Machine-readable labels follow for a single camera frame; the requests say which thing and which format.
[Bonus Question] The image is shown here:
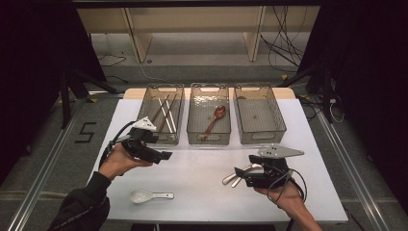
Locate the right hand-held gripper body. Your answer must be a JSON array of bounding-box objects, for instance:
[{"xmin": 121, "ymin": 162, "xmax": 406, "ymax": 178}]
[{"xmin": 244, "ymin": 143, "xmax": 305, "ymax": 189}]

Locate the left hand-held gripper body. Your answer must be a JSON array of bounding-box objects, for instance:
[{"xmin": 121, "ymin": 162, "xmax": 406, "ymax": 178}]
[{"xmin": 120, "ymin": 115, "xmax": 162, "ymax": 164}]

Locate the clear grey plastic bin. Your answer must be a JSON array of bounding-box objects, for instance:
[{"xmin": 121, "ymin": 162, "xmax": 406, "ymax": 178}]
[
  {"xmin": 186, "ymin": 82, "xmax": 232, "ymax": 146},
  {"xmin": 233, "ymin": 83, "xmax": 288, "ymax": 145},
  {"xmin": 133, "ymin": 83, "xmax": 186, "ymax": 145}
]

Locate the brown chopsticks pair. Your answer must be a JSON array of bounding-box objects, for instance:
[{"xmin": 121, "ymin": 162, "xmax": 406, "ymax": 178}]
[
  {"xmin": 149, "ymin": 93, "xmax": 171, "ymax": 125},
  {"xmin": 158, "ymin": 93, "xmax": 178, "ymax": 133}
]

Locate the white ceramic spoon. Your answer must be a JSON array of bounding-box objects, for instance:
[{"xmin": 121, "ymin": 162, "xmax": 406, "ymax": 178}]
[{"xmin": 128, "ymin": 188, "xmax": 175, "ymax": 205}]

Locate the white chopstick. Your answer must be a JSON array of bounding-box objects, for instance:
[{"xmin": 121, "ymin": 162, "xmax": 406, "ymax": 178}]
[{"xmin": 165, "ymin": 95, "xmax": 178, "ymax": 134}]

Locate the reddish brown spoon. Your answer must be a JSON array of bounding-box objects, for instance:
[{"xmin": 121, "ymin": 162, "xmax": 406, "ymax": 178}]
[{"xmin": 201, "ymin": 105, "xmax": 227, "ymax": 141}]

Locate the person's left hand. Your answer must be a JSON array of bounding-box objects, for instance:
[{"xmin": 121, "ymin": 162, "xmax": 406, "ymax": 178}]
[{"xmin": 97, "ymin": 143, "xmax": 153, "ymax": 181}]

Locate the person's right hand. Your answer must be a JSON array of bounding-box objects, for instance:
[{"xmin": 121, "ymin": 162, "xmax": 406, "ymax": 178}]
[{"xmin": 253, "ymin": 181, "xmax": 309, "ymax": 217}]

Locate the white table board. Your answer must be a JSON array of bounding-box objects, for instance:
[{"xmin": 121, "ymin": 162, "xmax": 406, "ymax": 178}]
[{"xmin": 73, "ymin": 97, "xmax": 349, "ymax": 224}]

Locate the black tripod stand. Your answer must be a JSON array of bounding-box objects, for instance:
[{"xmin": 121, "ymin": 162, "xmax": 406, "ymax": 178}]
[
  {"xmin": 278, "ymin": 62, "xmax": 336, "ymax": 124},
  {"xmin": 59, "ymin": 68, "xmax": 121, "ymax": 129}
]

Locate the black curtain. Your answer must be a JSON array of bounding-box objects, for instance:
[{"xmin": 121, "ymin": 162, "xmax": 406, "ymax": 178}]
[
  {"xmin": 296, "ymin": 0, "xmax": 408, "ymax": 213},
  {"xmin": 0, "ymin": 0, "xmax": 109, "ymax": 187}
]

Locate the light wooden shelf unit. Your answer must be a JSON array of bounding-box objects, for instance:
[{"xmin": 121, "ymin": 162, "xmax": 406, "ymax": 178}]
[{"xmin": 76, "ymin": 5, "xmax": 321, "ymax": 64}]

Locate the left hand-held gripper cable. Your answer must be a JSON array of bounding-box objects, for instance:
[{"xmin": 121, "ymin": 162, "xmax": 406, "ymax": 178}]
[{"xmin": 99, "ymin": 120, "xmax": 138, "ymax": 167}]

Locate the hand-held gripper cable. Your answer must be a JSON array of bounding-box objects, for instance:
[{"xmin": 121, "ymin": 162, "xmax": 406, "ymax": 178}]
[
  {"xmin": 99, "ymin": 120, "xmax": 138, "ymax": 167},
  {"xmin": 268, "ymin": 167, "xmax": 308, "ymax": 203}
]

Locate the right hand-held gripper cable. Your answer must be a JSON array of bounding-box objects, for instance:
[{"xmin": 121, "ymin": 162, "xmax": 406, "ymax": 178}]
[{"xmin": 268, "ymin": 167, "xmax": 308, "ymax": 203}]

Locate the white floor cable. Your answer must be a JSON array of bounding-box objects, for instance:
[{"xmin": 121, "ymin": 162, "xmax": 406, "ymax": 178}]
[{"xmin": 136, "ymin": 61, "xmax": 167, "ymax": 83}]

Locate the aluminium floor rail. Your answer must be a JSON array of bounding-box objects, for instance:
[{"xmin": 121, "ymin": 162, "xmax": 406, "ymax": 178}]
[
  {"xmin": 6, "ymin": 90, "xmax": 126, "ymax": 231},
  {"xmin": 316, "ymin": 109, "xmax": 391, "ymax": 231}
]

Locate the thin black floor cable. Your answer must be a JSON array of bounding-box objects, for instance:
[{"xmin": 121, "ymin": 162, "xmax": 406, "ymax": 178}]
[{"xmin": 97, "ymin": 52, "xmax": 129, "ymax": 84}]

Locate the bundle of black cables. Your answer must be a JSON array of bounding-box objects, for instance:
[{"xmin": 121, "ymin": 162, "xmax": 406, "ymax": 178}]
[{"xmin": 259, "ymin": 5, "xmax": 309, "ymax": 73}]

